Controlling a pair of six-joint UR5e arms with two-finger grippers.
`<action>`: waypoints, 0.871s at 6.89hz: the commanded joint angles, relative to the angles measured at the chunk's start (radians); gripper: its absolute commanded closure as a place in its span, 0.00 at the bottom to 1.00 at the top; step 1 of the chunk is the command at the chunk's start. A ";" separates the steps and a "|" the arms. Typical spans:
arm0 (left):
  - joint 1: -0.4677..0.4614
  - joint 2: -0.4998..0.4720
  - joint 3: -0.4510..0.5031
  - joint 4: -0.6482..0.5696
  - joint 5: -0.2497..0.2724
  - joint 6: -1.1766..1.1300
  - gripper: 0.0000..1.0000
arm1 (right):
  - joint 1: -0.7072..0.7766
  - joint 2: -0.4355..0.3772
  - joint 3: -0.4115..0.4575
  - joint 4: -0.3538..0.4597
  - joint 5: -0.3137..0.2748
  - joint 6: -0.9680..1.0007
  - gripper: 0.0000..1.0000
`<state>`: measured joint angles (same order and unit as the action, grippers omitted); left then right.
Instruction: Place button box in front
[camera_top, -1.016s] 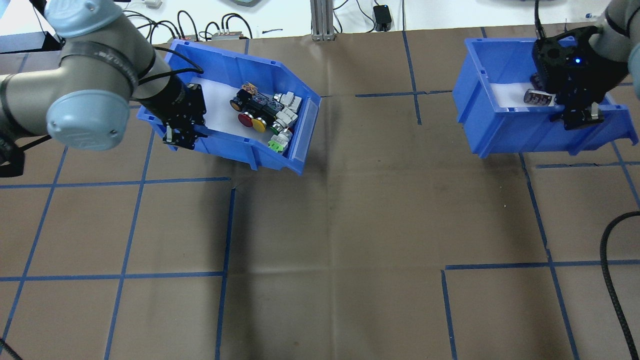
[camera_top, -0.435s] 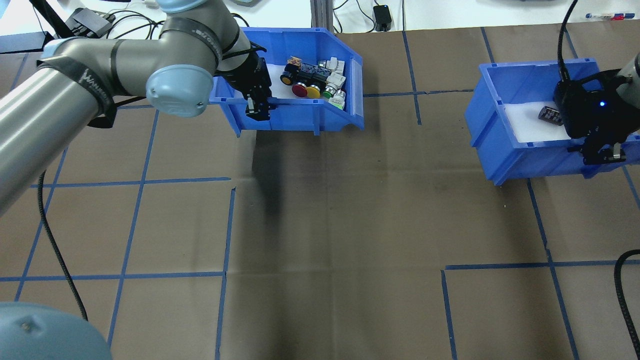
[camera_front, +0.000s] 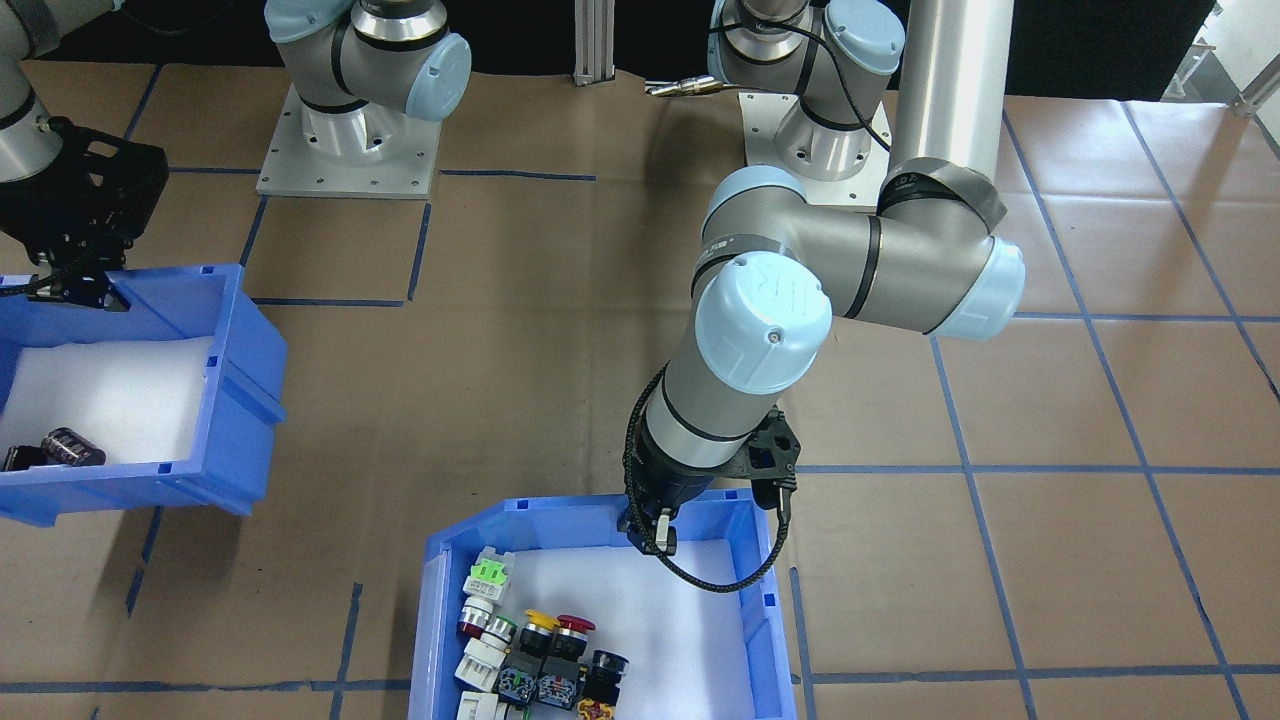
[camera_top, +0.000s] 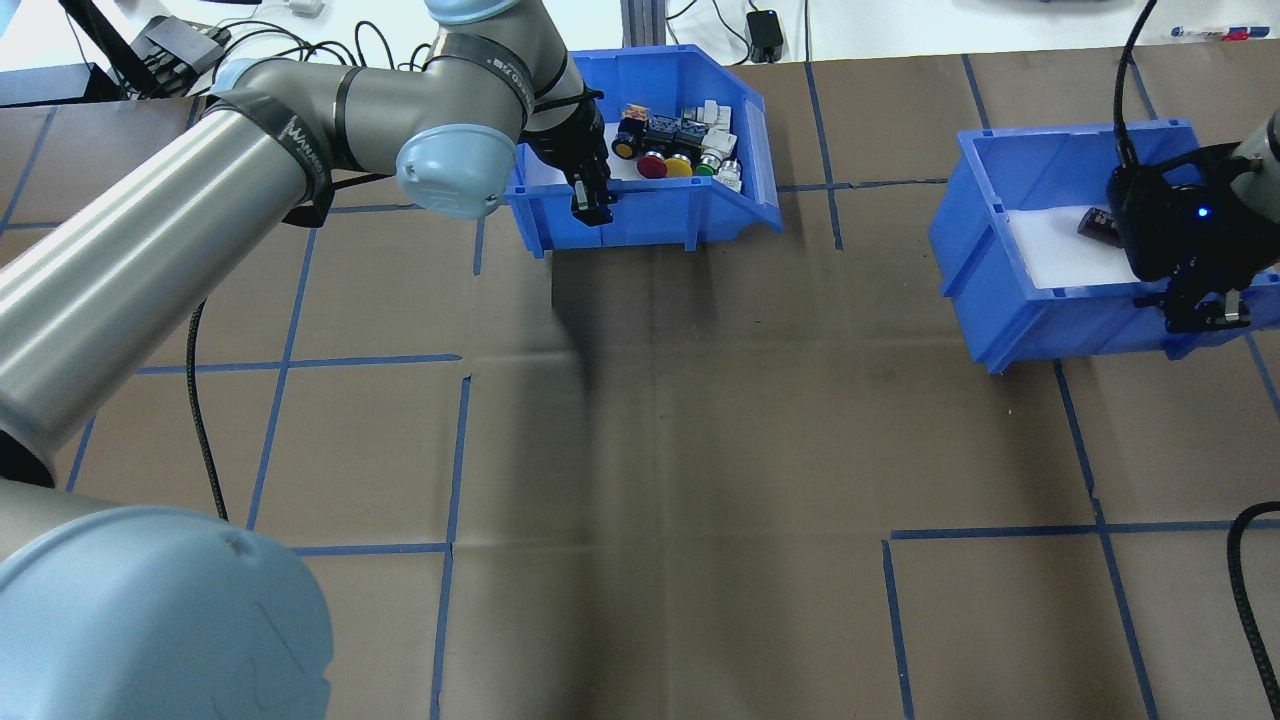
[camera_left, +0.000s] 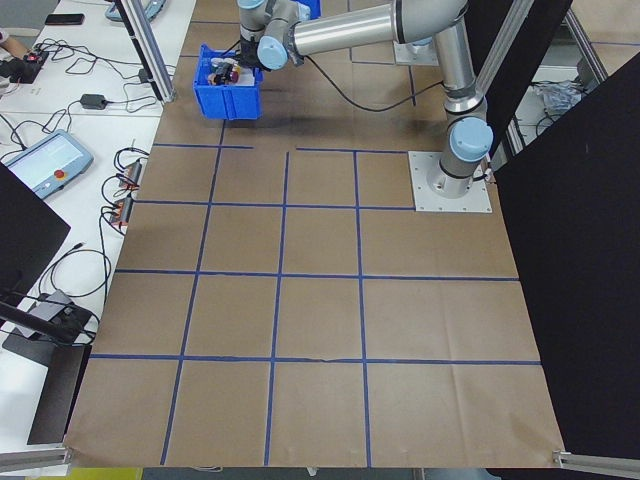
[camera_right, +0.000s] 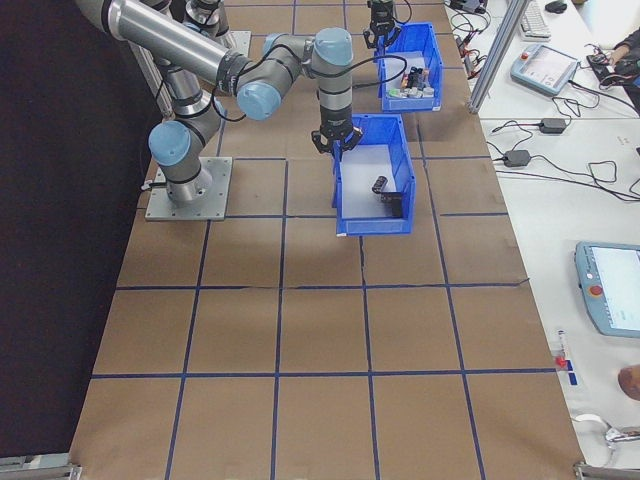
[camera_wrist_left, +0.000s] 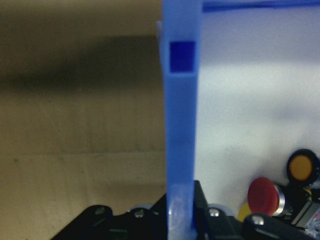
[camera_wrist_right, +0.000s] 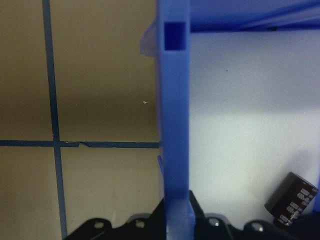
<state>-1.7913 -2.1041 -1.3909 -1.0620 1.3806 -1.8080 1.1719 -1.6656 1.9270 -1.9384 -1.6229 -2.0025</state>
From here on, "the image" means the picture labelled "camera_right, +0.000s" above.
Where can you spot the blue bin with buttons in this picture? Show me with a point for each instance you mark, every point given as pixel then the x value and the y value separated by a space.
pixel 410 104

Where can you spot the blue bin with capacitors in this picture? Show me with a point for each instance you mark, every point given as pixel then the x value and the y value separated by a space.
pixel 375 226

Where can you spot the person forearm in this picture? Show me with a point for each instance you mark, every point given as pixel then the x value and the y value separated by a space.
pixel 631 44

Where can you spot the pile of push-button switches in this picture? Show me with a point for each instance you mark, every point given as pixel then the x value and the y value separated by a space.
pixel 417 59

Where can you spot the green white push button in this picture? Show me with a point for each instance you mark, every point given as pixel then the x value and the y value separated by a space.
pixel 395 93

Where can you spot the grey plastic box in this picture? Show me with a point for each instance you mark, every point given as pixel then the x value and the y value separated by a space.
pixel 470 5

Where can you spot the white foam liner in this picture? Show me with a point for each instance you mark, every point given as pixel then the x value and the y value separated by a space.
pixel 360 185

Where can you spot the dark maroon cylindrical capacitor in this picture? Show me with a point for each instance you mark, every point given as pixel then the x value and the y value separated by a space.
pixel 379 185

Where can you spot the white contact block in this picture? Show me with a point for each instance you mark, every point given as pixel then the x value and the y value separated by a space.
pixel 420 92

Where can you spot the black capacitor white print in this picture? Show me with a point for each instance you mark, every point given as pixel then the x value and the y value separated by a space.
pixel 390 197

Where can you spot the white keyboard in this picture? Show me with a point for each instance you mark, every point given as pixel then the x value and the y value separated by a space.
pixel 535 20

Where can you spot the teal teach pendant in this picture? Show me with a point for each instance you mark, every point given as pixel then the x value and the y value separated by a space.
pixel 612 290
pixel 545 70

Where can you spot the black computer mouse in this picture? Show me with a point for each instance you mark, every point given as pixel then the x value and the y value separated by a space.
pixel 555 6

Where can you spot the black power adapter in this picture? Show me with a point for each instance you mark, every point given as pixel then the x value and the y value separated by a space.
pixel 516 158
pixel 555 126

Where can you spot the black circuit board device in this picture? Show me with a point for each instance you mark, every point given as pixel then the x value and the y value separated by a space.
pixel 602 64

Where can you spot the white marker red cap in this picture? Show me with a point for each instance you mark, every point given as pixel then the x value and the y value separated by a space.
pixel 562 350

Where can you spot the blue tape piece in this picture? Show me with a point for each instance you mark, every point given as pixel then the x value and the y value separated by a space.
pixel 575 379

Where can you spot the tan rounded object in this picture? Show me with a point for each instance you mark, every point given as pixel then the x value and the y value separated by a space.
pixel 631 382

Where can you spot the silver metal clamp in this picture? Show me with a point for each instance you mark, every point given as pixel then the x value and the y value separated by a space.
pixel 622 436

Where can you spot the aluminium table edge profile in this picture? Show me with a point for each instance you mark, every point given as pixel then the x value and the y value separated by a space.
pixel 40 467
pixel 610 472

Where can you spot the silver white selector switch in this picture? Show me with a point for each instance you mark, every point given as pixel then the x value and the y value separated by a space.
pixel 406 93

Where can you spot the aluminium post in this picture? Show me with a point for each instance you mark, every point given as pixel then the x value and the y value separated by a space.
pixel 492 55

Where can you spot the white square base plate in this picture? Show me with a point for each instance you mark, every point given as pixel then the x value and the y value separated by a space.
pixel 240 40
pixel 220 200

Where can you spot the aluminium frame bars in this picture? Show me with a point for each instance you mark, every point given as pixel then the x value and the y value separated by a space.
pixel 150 70

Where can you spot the black frame cover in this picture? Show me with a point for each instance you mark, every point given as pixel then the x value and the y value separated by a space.
pixel 50 200

